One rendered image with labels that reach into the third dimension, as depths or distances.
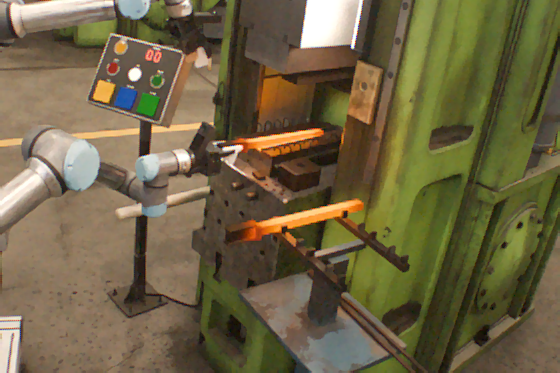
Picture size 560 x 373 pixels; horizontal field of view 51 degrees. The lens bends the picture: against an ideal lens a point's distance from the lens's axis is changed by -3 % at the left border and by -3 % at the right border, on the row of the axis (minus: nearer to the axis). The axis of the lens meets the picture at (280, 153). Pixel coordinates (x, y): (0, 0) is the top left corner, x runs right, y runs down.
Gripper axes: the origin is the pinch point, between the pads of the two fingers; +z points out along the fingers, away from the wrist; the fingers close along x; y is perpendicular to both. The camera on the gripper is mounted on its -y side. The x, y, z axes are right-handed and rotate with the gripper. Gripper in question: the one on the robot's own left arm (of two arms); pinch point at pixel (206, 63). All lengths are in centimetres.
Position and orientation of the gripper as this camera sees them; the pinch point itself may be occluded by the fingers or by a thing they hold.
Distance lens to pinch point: 192.9
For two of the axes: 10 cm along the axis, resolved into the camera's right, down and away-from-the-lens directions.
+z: 2.2, 7.2, 6.6
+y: -7.2, 5.7, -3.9
